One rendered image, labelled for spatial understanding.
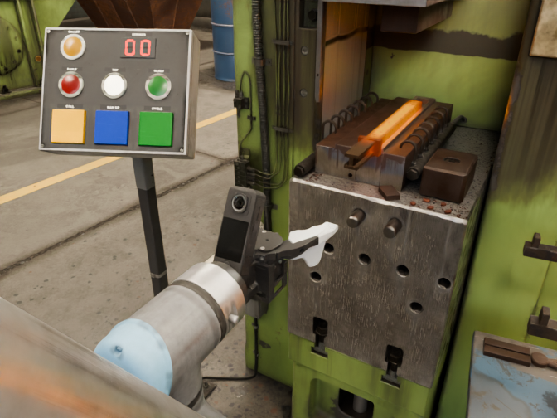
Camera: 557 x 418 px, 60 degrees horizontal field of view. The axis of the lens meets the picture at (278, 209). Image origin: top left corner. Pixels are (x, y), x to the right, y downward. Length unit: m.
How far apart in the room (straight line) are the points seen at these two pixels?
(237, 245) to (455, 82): 0.97
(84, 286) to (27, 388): 2.16
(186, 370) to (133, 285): 1.81
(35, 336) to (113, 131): 0.91
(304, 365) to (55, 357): 1.14
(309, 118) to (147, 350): 0.85
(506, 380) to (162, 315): 0.70
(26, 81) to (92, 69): 4.52
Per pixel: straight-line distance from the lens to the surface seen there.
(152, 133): 1.12
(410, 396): 1.28
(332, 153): 1.07
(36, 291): 2.46
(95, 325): 2.17
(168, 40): 1.17
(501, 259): 1.23
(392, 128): 1.10
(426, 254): 1.02
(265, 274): 0.65
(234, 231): 0.63
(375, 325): 1.17
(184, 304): 0.54
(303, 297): 1.22
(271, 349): 1.73
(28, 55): 5.67
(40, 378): 0.26
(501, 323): 1.33
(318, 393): 1.51
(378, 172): 1.04
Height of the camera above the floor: 1.37
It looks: 29 degrees down
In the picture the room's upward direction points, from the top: straight up
